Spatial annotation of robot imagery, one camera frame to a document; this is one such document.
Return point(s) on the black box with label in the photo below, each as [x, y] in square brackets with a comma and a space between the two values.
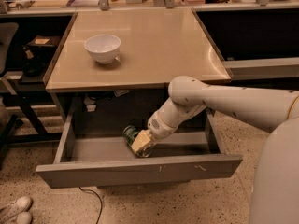
[44, 42]

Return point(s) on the white sneaker lower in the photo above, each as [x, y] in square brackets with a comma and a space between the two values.
[21, 218]

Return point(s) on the white sneaker upper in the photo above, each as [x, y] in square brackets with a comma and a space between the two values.
[22, 204]

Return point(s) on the white sneaker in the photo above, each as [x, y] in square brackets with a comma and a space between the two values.
[21, 218]
[22, 204]

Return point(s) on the white power adapter under top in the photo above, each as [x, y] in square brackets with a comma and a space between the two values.
[90, 103]

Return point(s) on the grey cabinet with beige top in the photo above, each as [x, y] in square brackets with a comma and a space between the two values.
[157, 44]

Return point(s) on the white bowl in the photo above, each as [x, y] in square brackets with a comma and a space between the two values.
[103, 48]

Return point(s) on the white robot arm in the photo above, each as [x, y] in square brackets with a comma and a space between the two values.
[275, 192]

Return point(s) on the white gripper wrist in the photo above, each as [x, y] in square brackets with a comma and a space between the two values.
[158, 126]

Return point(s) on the grey open top drawer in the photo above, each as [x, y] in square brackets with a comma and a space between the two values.
[93, 152]

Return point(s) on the green soda can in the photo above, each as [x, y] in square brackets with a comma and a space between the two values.
[129, 134]

